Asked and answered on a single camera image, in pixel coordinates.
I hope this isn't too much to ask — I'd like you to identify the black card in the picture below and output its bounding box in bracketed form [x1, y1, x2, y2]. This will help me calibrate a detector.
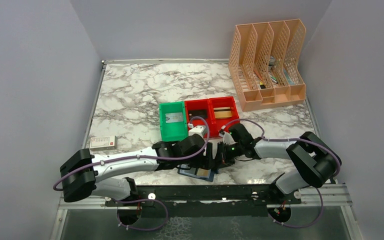
[188, 109, 208, 119]

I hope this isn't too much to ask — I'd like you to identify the green marker pen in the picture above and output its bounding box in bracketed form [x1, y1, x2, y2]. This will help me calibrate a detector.
[270, 76, 278, 84]

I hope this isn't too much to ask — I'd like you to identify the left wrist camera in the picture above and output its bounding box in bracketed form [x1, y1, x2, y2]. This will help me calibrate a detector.
[188, 125, 208, 139]

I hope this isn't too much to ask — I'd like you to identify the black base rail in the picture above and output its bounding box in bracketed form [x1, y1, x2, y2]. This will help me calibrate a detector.
[105, 184, 302, 224]

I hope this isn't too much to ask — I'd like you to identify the gold striped card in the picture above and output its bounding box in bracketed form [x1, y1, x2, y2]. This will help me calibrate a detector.
[213, 107, 233, 119]

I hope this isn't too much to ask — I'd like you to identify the red pencil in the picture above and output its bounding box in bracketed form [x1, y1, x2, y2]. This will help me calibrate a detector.
[253, 68, 264, 85]

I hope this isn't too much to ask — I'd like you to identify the peach desk file organizer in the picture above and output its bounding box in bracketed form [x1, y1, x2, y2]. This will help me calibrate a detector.
[228, 18, 307, 112]

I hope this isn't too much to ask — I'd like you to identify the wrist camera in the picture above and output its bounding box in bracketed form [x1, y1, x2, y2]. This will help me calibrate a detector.
[219, 128, 236, 145]
[188, 125, 208, 139]

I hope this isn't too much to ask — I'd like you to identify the silver VIP card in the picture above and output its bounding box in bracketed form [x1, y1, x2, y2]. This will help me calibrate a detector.
[165, 112, 184, 124]

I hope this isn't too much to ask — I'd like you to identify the purple cable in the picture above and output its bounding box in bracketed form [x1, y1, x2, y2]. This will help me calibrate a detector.
[52, 116, 211, 192]
[220, 118, 343, 229]

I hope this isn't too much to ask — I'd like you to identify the navy blue card holder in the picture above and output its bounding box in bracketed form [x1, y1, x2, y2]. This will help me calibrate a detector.
[176, 164, 218, 182]

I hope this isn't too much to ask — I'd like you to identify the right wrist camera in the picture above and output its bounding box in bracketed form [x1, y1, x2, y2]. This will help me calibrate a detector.
[219, 128, 236, 145]

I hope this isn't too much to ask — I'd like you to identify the green plastic bin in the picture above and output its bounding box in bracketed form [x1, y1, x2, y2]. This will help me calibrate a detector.
[159, 101, 188, 142]

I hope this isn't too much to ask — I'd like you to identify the round grey tin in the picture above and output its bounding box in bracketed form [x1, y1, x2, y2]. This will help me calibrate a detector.
[268, 55, 277, 71]

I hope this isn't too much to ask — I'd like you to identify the white red small box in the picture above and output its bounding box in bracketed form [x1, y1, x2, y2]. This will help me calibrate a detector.
[89, 135, 117, 151]

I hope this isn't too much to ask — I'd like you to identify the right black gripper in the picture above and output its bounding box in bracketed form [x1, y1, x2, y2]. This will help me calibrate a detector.
[212, 140, 244, 169]

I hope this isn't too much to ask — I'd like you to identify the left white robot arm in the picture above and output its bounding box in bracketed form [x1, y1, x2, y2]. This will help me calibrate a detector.
[53, 133, 213, 206]

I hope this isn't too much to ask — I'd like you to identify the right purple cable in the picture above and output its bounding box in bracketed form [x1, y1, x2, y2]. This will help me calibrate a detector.
[220, 118, 343, 229]

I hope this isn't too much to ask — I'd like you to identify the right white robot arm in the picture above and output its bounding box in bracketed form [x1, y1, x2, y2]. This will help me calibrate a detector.
[215, 123, 342, 204]

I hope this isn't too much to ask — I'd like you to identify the red double bin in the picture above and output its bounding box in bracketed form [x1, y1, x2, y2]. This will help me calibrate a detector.
[184, 96, 239, 138]

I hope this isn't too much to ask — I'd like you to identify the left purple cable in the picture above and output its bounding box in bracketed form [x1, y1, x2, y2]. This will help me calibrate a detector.
[52, 116, 211, 192]

